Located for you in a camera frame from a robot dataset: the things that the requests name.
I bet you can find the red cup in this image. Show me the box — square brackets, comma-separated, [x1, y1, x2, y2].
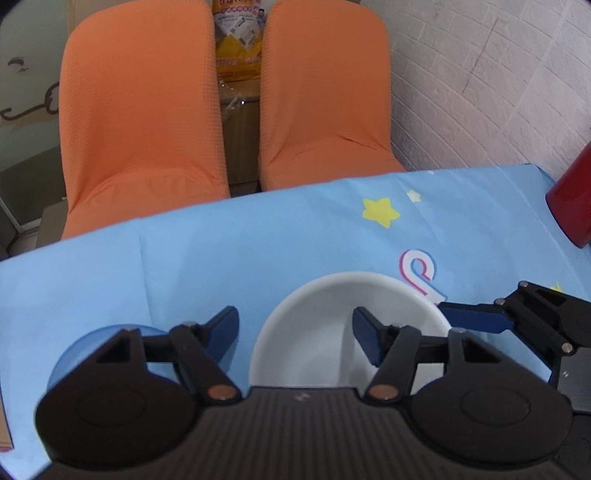
[545, 141, 591, 250]

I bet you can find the blue cartoon pig tablecloth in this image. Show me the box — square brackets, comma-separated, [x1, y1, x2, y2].
[0, 164, 591, 480]

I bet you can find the yellow printed bag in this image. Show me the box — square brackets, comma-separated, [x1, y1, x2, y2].
[212, 0, 269, 84]

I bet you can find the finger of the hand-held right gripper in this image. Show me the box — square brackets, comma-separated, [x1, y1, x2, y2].
[438, 281, 591, 356]

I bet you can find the glass door with cartoon sticker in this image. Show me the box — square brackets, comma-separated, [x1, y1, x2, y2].
[0, 0, 70, 259]

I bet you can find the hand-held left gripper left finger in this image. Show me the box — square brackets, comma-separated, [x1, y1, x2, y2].
[95, 305, 244, 407]

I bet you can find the orange fabric chair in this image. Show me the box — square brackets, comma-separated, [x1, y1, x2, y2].
[259, 0, 407, 192]
[58, 0, 232, 241]

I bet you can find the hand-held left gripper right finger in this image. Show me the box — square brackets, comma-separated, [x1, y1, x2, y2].
[353, 306, 502, 407]

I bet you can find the blue round plastic dish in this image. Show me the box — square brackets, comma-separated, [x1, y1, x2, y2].
[47, 324, 178, 393]

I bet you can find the brown ribbed box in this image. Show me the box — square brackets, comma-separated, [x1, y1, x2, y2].
[218, 80, 263, 192]

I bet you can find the small white bowl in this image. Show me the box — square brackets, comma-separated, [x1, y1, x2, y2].
[248, 271, 453, 388]

